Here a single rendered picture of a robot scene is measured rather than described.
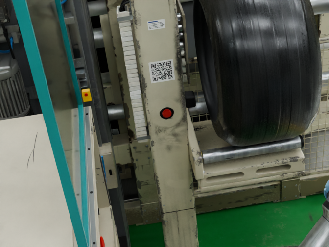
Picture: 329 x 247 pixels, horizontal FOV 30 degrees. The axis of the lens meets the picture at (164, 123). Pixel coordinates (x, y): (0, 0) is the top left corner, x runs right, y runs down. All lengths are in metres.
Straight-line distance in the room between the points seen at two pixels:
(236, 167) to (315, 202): 1.18
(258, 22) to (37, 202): 0.78
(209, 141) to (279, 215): 0.95
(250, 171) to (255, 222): 1.02
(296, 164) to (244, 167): 0.18
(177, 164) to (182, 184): 0.09
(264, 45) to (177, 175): 0.63
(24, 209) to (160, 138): 0.74
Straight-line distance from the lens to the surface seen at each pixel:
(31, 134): 1.65
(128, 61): 1.87
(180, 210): 2.27
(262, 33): 1.74
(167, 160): 2.10
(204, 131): 2.31
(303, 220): 3.09
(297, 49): 1.76
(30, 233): 1.37
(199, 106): 2.25
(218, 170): 2.04
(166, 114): 1.98
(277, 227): 3.05
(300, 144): 2.08
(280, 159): 2.08
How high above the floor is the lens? 2.21
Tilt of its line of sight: 36 degrees down
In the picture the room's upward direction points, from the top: 7 degrees counter-clockwise
